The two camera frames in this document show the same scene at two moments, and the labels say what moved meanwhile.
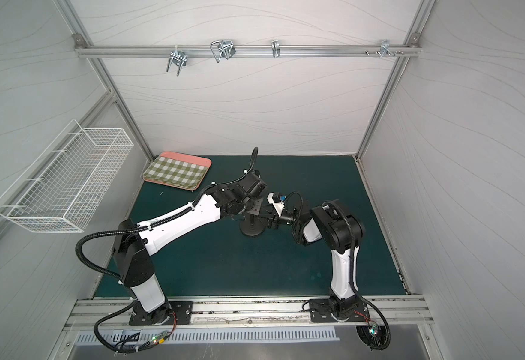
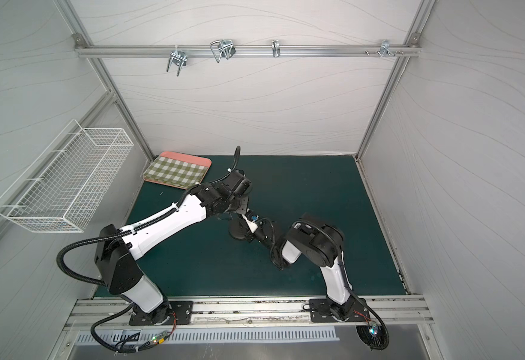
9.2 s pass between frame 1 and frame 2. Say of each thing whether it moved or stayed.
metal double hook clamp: stayed
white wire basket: stayed
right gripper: moved
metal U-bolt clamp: stayed
